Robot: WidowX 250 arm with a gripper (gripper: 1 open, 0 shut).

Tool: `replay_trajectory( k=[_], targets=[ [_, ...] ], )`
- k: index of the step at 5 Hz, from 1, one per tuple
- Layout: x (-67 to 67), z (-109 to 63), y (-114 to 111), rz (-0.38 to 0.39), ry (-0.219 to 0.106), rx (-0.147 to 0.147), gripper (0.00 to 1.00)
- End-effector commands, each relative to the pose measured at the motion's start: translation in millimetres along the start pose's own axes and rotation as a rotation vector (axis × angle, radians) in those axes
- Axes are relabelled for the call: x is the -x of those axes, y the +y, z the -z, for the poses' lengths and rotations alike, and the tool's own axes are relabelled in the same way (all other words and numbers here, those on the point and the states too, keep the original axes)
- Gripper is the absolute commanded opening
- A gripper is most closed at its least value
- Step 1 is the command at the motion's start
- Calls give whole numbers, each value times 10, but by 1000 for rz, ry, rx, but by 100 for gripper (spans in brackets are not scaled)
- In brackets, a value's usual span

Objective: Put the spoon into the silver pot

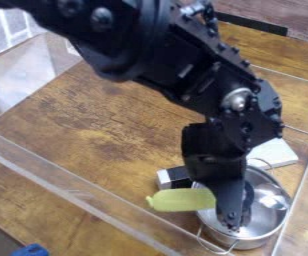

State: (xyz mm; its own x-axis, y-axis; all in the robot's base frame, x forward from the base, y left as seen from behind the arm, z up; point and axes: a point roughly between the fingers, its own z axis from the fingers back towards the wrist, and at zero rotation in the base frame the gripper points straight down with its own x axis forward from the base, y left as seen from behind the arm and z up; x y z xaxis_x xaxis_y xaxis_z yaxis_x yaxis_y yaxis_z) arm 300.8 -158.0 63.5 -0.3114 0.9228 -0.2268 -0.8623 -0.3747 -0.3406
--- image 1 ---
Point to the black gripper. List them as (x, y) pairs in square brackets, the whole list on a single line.
[(215, 163)]

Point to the spoon with yellow handle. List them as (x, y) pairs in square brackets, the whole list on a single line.
[(182, 200)]

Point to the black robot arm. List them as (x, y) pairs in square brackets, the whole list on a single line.
[(162, 44)]

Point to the silver metal pot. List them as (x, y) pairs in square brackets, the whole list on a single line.
[(258, 228)]

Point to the silver flat rectangular box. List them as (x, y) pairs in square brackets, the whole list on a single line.
[(273, 154)]

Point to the black and silver block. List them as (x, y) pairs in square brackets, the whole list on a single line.
[(173, 178)]

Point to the blue object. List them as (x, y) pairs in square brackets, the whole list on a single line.
[(31, 250)]

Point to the black strip on table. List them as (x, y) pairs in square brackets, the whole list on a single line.
[(253, 24)]

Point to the clear acrylic enclosure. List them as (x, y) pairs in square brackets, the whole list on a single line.
[(85, 129)]

